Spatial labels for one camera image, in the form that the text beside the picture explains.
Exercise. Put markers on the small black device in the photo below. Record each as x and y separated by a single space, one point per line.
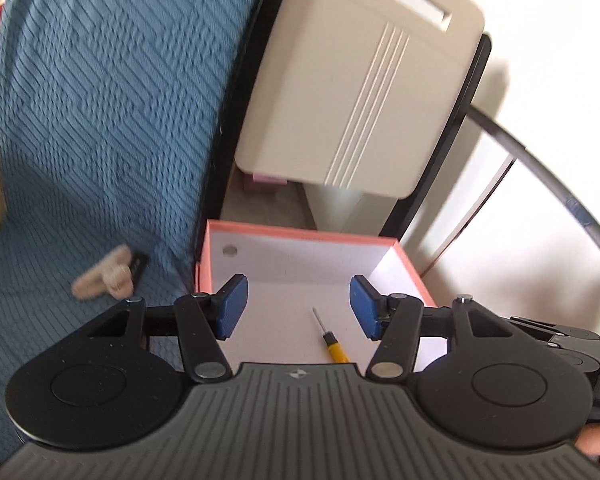
139 266

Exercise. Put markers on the pink cardboard box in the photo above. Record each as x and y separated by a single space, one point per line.
300 270

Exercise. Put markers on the blue textured chair cover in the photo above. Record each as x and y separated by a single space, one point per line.
105 110

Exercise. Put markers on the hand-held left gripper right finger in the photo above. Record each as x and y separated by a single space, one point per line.
365 307

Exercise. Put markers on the black metal tube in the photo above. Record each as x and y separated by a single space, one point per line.
530 155

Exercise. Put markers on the yellow screwdriver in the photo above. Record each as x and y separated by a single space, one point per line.
336 350

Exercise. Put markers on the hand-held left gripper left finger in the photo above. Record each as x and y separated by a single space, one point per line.
232 305

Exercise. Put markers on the person's right hand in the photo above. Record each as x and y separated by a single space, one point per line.
597 445

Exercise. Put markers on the beige hair clip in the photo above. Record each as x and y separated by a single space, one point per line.
102 277

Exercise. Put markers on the small pink block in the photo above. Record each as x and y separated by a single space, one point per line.
265 183

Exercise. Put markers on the black chair frame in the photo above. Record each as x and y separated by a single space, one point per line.
227 135

